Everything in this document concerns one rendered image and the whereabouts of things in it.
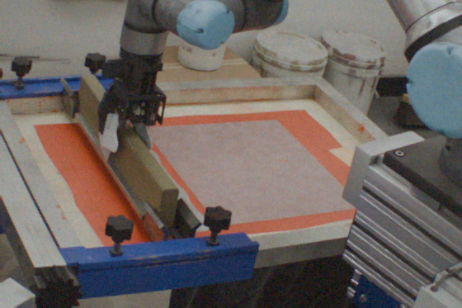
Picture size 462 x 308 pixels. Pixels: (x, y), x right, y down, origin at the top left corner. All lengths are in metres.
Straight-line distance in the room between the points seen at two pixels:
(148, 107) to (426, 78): 0.60
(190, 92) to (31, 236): 0.73
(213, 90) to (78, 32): 1.89
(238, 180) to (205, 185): 0.07
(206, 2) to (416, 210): 0.43
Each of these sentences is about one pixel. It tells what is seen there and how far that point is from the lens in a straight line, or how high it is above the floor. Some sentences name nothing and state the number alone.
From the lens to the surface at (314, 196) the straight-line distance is 1.78.
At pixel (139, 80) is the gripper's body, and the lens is 1.54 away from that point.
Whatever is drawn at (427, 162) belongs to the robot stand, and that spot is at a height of 1.26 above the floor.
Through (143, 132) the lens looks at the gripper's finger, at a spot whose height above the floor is 1.06.
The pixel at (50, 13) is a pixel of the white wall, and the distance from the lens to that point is 3.78.
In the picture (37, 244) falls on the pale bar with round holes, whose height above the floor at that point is 1.04.
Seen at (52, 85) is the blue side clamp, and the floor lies 1.00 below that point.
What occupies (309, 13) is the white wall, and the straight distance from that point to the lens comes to 4.31.
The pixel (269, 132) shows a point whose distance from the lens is 1.96.
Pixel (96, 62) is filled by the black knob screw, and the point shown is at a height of 1.06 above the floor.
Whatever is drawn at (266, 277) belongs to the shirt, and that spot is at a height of 0.87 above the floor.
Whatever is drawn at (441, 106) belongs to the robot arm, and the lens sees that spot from 1.11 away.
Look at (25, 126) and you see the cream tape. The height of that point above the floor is 0.95.
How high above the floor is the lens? 1.82
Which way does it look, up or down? 27 degrees down
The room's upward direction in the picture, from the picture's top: 12 degrees clockwise
